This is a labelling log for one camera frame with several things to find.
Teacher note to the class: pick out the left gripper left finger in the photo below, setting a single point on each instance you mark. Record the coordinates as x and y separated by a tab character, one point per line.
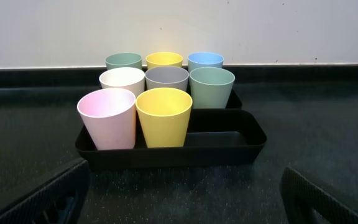
42	196

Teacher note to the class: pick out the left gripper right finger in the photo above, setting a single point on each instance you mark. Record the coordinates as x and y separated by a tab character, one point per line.
315	202

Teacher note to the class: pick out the yellow cup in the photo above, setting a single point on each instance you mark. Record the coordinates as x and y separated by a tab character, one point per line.
164	59
164	124

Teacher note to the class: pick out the pink cup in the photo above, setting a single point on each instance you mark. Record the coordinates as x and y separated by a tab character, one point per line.
110	127

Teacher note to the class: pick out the white cup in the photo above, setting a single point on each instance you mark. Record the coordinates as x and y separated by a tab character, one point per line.
123	79

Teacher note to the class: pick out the green cup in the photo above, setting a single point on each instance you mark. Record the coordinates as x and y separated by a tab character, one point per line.
211	90
123	60

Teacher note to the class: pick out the grey cup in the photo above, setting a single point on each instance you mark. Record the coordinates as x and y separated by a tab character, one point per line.
166	79

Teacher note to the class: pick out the blue cup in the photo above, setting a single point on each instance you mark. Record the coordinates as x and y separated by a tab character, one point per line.
205	60

